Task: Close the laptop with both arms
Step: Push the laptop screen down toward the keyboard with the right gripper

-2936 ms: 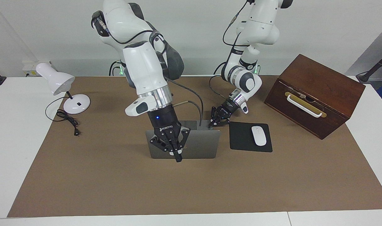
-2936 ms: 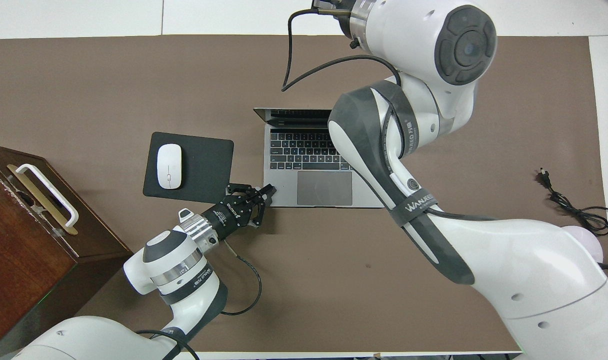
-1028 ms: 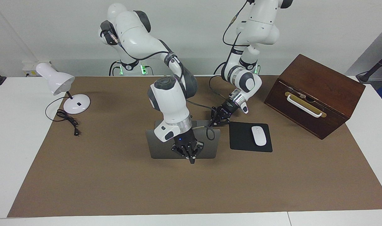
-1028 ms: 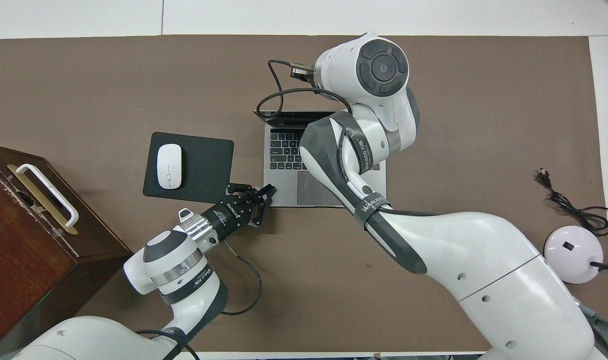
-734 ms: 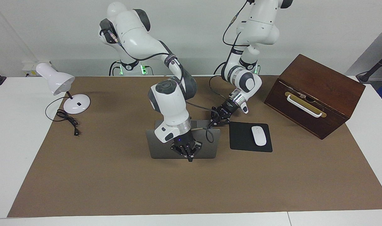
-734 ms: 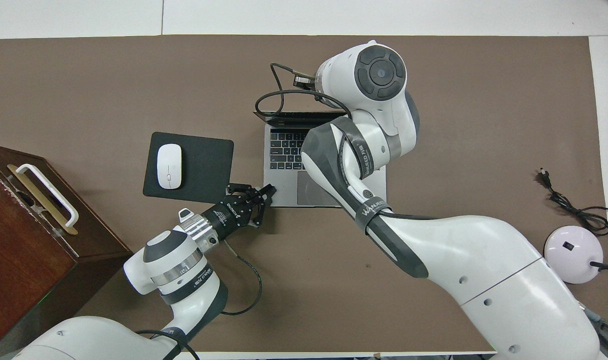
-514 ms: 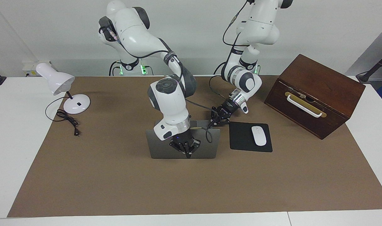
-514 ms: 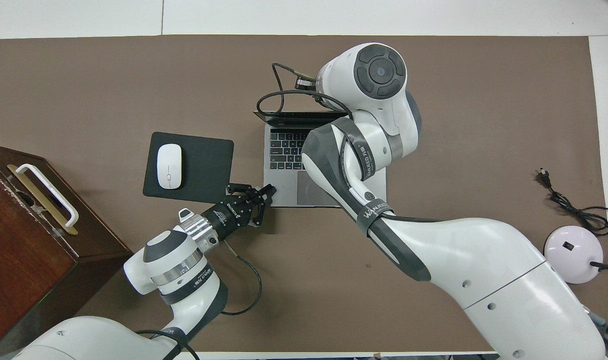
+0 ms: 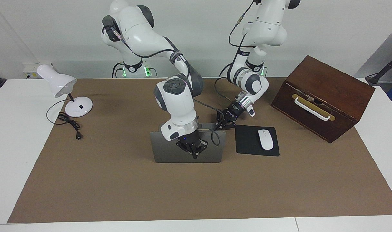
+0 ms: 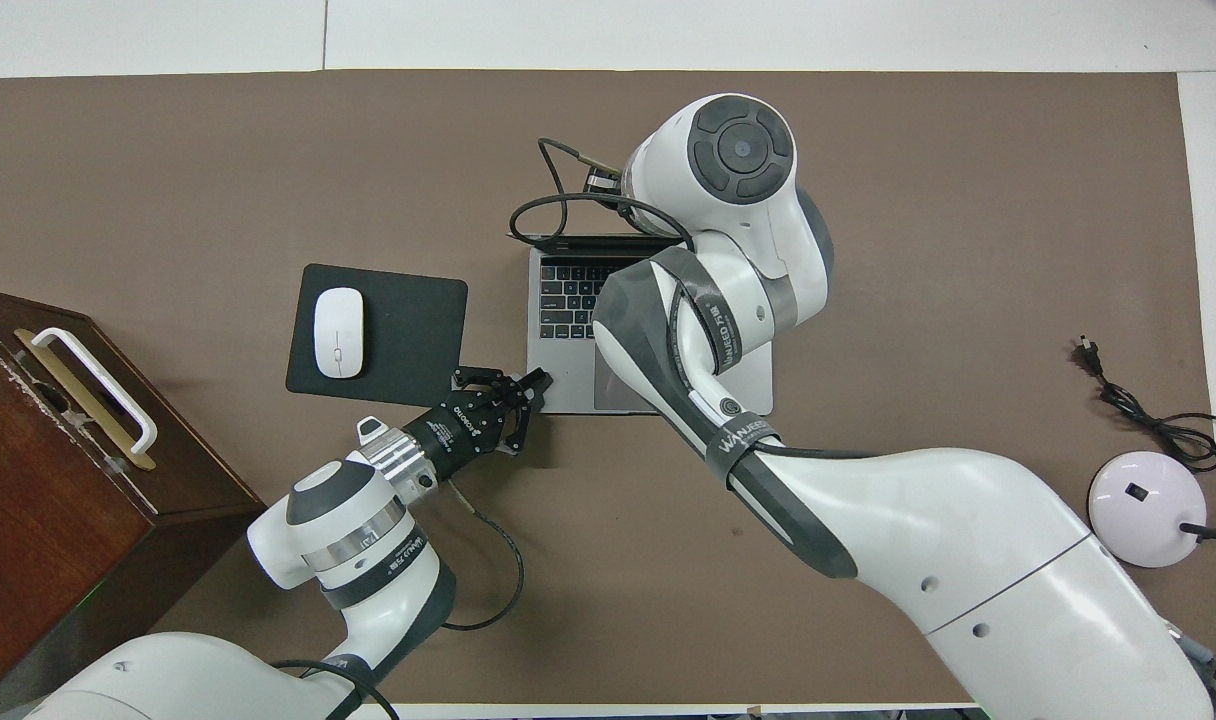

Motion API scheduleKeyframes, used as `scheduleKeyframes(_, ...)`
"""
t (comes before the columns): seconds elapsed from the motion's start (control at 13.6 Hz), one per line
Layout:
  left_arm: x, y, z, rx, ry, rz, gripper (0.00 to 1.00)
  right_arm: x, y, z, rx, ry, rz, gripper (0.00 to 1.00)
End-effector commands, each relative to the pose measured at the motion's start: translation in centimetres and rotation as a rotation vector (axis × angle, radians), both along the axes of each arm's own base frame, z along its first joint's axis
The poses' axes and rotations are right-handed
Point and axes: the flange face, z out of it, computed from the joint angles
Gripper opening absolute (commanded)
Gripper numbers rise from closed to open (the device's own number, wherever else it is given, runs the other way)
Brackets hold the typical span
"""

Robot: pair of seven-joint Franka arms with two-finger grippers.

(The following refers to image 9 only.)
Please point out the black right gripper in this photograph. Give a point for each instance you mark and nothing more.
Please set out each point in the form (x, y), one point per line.
(191, 140)

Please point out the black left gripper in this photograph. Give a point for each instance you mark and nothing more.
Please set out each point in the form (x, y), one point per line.
(235, 111)

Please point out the grey laptop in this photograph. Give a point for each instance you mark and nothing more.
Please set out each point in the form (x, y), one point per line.
(163, 151)

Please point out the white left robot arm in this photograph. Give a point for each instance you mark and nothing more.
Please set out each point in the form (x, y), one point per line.
(267, 25)

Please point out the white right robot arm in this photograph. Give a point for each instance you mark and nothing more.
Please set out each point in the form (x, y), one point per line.
(176, 100)

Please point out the black mouse pad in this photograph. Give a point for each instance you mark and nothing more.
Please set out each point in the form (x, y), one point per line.
(247, 141)

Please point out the white computer mouse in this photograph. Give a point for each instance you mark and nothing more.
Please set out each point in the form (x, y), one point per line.
(266, 140)

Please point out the brown table mat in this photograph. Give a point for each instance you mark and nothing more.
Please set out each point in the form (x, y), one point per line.
(183, 193)

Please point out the dark brown wooden box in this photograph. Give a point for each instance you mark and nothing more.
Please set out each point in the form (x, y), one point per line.
(331, 83)

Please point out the white desk lamp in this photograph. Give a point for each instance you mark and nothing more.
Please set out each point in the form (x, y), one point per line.
(54, 80)

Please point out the black stand pole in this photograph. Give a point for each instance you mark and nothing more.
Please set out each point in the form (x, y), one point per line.
(384, 69)

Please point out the white power strip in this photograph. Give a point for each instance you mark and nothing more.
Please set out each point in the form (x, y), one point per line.
(30, 69)

